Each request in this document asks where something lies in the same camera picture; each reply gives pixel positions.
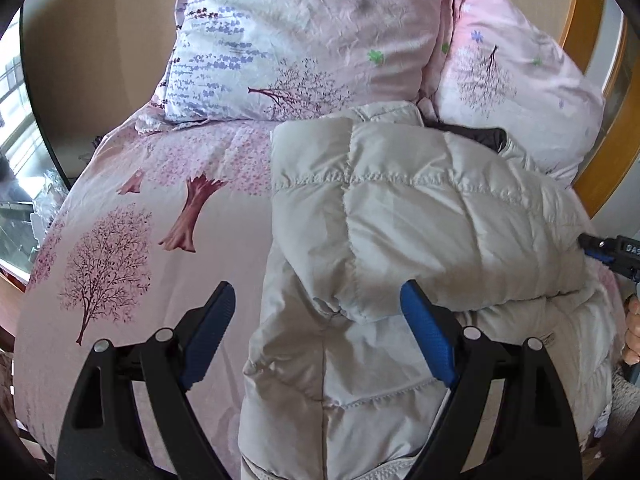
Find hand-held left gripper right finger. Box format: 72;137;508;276
400;280;583;480

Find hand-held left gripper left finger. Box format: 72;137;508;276
54;281;237;480

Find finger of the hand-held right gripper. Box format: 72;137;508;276
579;232;621;264

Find white puffer jacket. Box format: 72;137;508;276
237;101;618;480

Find person's right hand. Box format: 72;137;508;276
622;294;640;367

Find pink floral bed sheet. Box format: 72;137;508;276
12;107;640;480

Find black cloth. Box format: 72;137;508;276
429;118;509;154

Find pink tree print pillow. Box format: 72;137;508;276
420;0;607;186

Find window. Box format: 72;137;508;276
0;25;71;283

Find large floral pink pillow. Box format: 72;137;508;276
152;0;468;123

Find wooden frame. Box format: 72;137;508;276
557;0;640;216

